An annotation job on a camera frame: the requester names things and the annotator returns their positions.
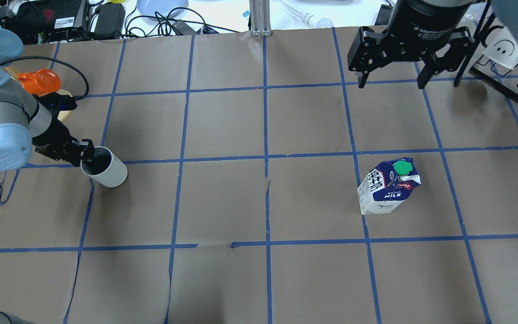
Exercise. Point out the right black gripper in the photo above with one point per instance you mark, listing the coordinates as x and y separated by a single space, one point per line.
425 20

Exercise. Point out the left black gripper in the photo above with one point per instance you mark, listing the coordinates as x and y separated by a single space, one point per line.
53 139

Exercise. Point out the white mug dark interior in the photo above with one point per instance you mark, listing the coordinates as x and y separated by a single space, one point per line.
105 168

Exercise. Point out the blue white milk carton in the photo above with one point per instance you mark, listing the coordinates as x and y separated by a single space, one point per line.
388 185

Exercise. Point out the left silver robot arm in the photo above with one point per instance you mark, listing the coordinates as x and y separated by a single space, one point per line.
31 123

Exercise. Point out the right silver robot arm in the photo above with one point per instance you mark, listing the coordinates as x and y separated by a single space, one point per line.
504 10

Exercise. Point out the orange mug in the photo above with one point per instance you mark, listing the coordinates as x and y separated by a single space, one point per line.
40 82

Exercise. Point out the white smiley mug on rack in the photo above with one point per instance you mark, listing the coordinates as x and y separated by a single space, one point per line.
503 49

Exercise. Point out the black electronics box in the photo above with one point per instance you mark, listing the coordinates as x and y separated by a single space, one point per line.
42 21

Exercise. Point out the black power adapter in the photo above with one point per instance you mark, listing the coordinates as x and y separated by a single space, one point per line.
109 21

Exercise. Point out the light blue plate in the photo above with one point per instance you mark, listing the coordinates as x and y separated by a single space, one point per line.
168 8

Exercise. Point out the aluminium frame post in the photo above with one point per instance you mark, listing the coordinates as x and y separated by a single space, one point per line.
260 18

